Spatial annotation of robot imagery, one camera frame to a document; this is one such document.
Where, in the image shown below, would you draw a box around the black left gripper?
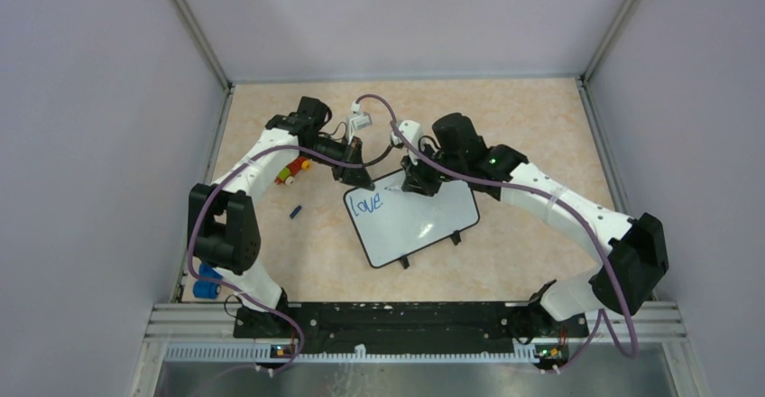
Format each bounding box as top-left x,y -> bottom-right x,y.
302,134 -> 375,191

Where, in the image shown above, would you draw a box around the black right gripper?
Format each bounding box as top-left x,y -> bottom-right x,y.
401,140 -> 465,198

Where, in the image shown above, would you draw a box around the black framed whiteboard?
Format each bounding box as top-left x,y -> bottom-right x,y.
343,170 -> 480,269

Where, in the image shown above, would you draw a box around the blue marker cap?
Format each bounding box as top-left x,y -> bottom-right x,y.
290,205 -> 302,219

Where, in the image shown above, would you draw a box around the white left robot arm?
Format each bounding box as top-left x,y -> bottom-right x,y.
188,97 -> 374,337

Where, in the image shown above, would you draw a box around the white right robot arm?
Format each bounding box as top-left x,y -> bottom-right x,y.
391,113 -> 668,336

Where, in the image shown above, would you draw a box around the colourful toy brick car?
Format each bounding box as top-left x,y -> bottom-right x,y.
274,156 -> 312,186

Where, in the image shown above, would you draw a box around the blue toy car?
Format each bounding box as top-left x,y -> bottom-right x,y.
192,263 -> 222,300

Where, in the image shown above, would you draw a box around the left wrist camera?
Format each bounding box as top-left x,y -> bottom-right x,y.
346,102 -> 373,142

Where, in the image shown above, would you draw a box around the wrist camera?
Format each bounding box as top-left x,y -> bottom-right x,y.
346,102 -> 373,142
390,120 -> 424,165

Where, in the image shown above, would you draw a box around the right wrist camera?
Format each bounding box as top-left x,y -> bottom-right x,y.
390,120 -> 424,165

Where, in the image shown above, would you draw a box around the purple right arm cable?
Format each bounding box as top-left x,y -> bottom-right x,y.
389,120 -> 641,373

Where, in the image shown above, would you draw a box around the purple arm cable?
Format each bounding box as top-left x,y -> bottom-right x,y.
186,92 -> 400,377
389,120 -> 641,373

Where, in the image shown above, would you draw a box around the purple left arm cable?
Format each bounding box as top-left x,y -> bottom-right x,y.
186,92 -> 400,377

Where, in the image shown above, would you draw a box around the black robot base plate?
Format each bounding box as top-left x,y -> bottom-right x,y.
234,301 -> 589,346

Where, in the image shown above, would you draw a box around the white slotted cable duct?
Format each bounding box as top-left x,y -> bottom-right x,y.
164,343 -> 539,364

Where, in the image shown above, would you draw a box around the aluminium frame rails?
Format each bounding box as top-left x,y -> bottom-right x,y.
128,0 -> 706,397

